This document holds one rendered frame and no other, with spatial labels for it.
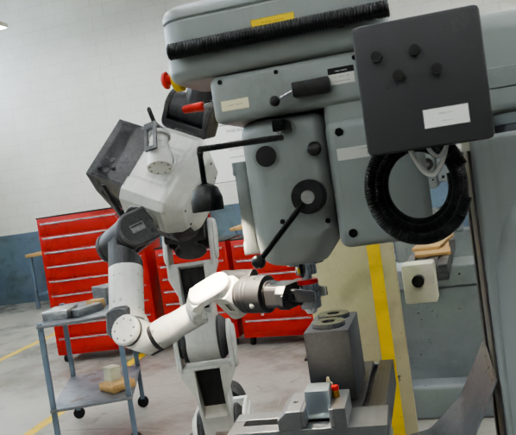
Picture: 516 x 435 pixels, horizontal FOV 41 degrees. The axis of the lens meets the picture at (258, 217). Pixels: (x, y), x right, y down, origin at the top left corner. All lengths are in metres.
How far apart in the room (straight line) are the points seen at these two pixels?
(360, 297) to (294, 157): 1.93
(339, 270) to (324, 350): 1.48
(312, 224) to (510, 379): 0.48
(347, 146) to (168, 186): 0.65
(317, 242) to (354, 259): 1.83
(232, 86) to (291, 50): 0.14
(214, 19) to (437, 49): 0.52
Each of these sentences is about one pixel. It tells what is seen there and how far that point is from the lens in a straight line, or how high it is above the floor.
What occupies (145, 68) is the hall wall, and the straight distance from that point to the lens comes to 11.49.
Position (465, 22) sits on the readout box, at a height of 1.70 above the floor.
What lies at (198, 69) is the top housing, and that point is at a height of 1.75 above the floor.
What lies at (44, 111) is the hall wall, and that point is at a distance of 12.24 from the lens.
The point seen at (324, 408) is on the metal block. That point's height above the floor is 1.00.
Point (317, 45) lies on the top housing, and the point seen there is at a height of 1.75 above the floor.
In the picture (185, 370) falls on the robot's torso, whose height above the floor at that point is 0.93.
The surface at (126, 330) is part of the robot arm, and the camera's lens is 1.73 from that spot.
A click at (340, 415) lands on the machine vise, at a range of 1.50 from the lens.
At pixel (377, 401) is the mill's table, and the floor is 0.90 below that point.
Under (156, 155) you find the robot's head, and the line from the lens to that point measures 1.81.
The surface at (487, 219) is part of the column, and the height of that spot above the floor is 1.37.
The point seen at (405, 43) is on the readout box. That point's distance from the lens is 1.16.
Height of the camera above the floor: 1.50
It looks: 3 degrees down
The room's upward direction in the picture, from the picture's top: 8 degrees counter-clockwise
